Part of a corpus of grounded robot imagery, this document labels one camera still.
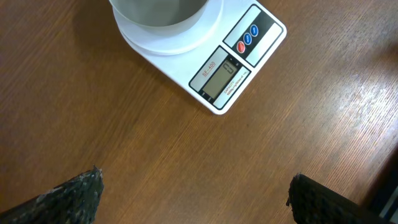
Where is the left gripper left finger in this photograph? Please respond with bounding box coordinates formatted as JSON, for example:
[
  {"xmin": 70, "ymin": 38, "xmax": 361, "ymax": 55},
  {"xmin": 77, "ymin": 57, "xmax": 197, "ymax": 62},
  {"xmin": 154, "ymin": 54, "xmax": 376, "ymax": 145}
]
[{"xmin": 1, "ymin": 167, "xmax": 104, "ymax": 224}]

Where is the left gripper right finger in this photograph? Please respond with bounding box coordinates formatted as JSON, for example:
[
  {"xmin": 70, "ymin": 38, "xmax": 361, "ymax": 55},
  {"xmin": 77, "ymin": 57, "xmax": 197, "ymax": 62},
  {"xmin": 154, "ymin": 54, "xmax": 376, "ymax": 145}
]
[{"xmin": 286, "ymin": 174, "xmax": 388, "ymax": 224}]

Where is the white digital kitchen scale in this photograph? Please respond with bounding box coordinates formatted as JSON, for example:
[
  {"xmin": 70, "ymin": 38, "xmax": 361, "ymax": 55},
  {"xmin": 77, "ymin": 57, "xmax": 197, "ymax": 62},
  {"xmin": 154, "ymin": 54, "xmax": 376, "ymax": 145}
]
[{"xmin": 113, "ymin": 1, "xmax": 287, "ymax": 114}]

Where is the white round bowl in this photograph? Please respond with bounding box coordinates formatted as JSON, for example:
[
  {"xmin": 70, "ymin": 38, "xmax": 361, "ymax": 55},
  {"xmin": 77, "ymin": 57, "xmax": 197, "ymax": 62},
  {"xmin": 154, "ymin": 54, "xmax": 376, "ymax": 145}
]
[{"xmin": 109, "ymin": 0, "xmax": 208, "ymax": 33}]

